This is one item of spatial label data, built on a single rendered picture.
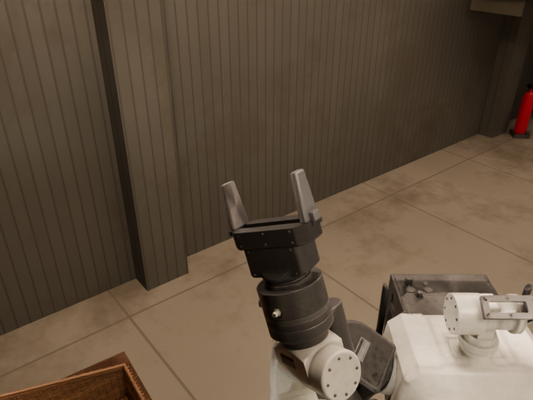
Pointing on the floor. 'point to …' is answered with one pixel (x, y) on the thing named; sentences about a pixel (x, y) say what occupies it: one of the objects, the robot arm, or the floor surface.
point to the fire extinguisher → (523, 116)
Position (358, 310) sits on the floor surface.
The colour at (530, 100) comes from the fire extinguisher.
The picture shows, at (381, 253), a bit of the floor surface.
